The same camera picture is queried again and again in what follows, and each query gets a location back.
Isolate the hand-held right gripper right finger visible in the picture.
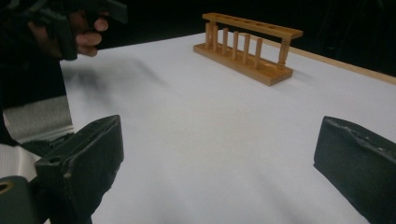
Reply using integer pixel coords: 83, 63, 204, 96
313, 116, 396, 224

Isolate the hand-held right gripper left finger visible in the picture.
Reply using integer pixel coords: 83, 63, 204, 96
35, 115, 124, 224

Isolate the wooden test tube rack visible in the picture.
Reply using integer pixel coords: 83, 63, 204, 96
192, 12, 304, 87

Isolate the white table sheet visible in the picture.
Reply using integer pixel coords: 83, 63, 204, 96
60, 32, 396, 224

